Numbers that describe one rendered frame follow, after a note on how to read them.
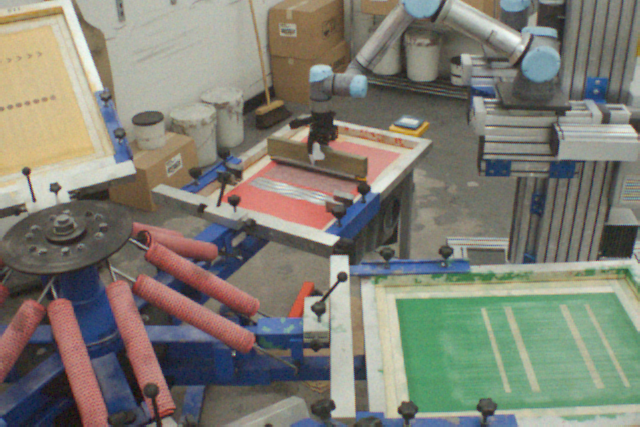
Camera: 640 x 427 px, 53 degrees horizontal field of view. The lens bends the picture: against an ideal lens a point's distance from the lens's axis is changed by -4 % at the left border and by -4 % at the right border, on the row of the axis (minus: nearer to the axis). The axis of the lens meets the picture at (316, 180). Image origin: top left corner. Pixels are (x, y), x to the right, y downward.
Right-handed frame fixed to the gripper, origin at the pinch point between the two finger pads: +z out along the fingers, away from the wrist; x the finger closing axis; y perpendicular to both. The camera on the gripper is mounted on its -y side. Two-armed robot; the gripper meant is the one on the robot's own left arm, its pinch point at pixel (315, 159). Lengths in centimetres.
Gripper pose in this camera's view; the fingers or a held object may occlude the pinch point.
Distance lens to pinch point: 241.6
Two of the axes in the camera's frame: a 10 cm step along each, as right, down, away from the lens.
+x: 5.1, -4.3, 7.5
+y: 8.6, 2.5, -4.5
